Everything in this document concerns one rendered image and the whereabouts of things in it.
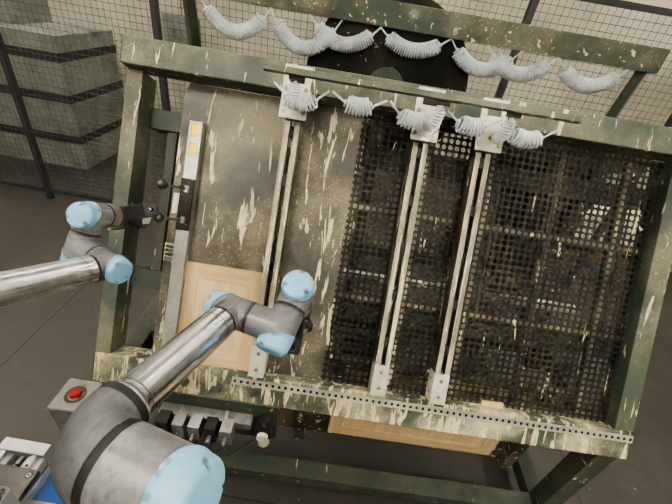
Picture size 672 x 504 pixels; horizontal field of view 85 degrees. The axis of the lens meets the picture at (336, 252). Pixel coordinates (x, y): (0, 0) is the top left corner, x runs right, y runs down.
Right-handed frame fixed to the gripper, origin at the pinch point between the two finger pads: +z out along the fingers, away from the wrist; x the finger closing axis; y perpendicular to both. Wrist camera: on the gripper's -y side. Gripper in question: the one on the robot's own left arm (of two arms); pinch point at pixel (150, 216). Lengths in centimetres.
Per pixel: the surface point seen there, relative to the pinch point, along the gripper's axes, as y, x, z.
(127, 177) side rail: 8.7, -16.8, 7.2
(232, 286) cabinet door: -20.7, 32.3, 10.6
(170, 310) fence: 4.6, 36.7, 8.1
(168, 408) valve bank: 14, 76, 8
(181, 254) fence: -4.5, 15.9, 8.2
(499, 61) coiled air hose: -153, -42, 36
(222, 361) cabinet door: -10, 62, 10
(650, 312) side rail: -183, 74, 7
